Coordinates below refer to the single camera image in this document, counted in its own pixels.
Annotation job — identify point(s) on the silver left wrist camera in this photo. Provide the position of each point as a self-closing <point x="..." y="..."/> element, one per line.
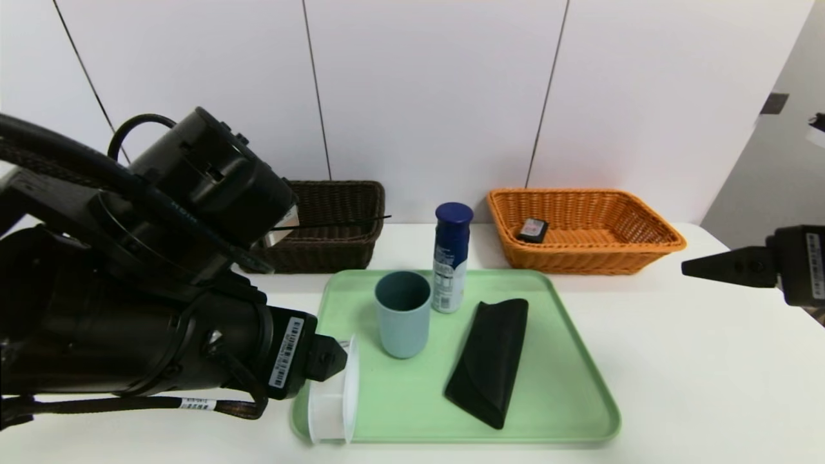
<point x="283" y="235"/>

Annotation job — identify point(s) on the white plastic round container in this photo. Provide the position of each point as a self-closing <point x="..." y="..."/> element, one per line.
<point x="332" y="412"/>

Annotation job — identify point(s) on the orange wicker basket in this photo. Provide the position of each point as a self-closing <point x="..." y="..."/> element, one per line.
<point x="580" y="261"/>

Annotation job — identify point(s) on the dark brown wicker basket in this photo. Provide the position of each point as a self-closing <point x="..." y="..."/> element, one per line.
<point x="335" y="251"/>

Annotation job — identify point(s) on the light green plastic tray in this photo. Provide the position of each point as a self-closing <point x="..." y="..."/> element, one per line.
<point x="399" y="399"/>

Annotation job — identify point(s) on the dark grey wall plate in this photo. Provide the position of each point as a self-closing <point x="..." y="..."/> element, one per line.
<point x="774" y="104"/>

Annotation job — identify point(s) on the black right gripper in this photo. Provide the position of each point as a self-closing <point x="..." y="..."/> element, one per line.
<point x="805" y="264"/>

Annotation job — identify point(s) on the blue-grey plastic cup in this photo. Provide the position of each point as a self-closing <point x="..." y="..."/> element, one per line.
<point x="403" y="328"/>

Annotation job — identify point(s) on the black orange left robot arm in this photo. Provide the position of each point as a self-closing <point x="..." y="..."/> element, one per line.
<point x="97" y="322"/>

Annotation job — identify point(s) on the small black red tin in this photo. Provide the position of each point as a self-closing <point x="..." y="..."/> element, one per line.
<point x="532" y="230"/>

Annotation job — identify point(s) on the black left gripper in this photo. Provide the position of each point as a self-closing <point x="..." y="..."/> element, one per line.
<point x="289" y="354"/>

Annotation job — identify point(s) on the black glasses case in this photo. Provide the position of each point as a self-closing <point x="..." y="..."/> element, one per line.
<point x="486" y="367"/>

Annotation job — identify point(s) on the blue capped spray can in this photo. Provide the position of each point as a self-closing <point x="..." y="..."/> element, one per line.
<point x="449" y="258"/>

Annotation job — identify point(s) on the thin black zip tie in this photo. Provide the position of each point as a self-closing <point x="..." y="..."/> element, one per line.
<point x="341" y="223"/>

